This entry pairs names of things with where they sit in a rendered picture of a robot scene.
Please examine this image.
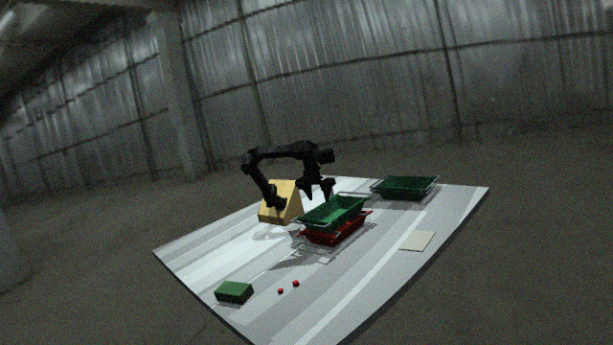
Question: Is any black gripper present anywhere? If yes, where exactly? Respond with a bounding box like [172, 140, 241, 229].
[303, 166, 336, 202]

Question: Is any red plastic tray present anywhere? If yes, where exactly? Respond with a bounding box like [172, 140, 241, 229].
[296, 211, 373, 247]

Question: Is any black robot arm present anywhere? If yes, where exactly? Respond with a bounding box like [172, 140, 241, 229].
[241, 140, 335, 211]

